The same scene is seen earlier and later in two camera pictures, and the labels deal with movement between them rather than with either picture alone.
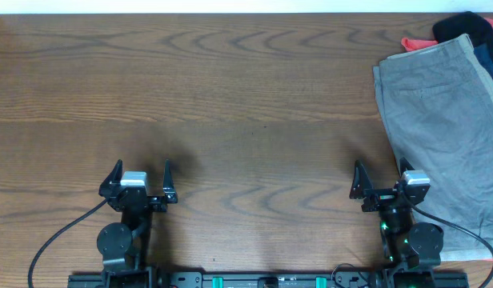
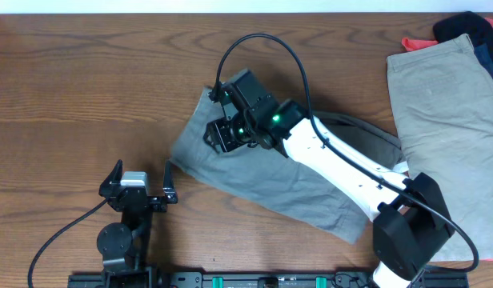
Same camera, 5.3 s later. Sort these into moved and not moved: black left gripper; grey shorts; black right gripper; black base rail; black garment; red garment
Moved: grey shorts; black right gripper
Not moved: red garment; black left gripper; black base rail; black garment
